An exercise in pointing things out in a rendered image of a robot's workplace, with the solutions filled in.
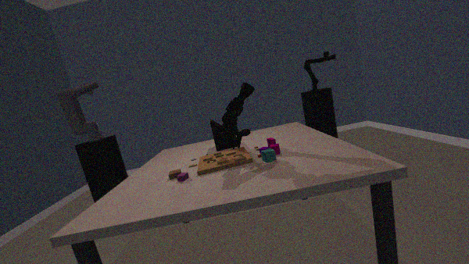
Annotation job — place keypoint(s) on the magenta block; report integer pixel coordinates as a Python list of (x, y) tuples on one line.
[(271, 141)]

